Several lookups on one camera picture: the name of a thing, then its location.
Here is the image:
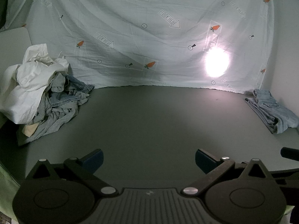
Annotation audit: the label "cream cloth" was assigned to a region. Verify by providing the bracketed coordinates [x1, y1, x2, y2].
[22, 123, 40, 139]

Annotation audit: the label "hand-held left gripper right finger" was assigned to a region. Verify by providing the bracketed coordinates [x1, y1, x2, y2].
[182, 149, 277, 196]

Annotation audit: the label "white garment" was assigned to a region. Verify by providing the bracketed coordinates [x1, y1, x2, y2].
[0, 43, 69, 125]

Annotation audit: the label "grey garment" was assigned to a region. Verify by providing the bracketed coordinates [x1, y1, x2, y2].
[17, 72, 90, 145]

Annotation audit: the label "carrot printed pale sheet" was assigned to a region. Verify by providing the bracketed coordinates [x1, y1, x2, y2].
[0, 0, 281, 95]

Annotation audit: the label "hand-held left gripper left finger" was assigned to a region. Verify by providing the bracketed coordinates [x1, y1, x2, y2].
[26, 149, 118, 197]

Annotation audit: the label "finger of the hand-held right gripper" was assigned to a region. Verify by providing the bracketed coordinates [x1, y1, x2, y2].
[280, 147, 299, 162]

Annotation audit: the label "folded light blue jeans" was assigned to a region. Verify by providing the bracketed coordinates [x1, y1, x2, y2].
[244, 89, 299, 134]

